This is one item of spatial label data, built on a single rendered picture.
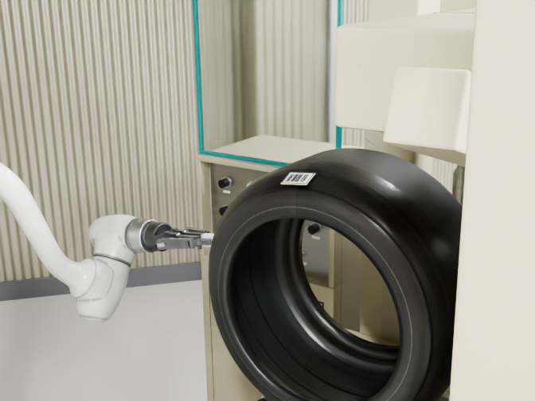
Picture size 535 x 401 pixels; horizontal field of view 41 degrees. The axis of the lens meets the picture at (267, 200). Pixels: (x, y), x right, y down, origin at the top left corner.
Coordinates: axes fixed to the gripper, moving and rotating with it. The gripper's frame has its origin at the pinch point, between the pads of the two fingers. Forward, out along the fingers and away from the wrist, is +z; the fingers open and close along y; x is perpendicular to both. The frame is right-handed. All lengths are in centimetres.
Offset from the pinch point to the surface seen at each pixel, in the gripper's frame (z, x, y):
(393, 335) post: 31, 32, 28
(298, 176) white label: 33.3, -18.4, -10.2
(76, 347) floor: -190, 100, 96
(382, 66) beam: 65, -40, -34
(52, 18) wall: -219, -71, 146
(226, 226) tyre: 14.6, -7.8, -12.2
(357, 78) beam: 61, -39, -34
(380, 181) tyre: 48, -16, -4
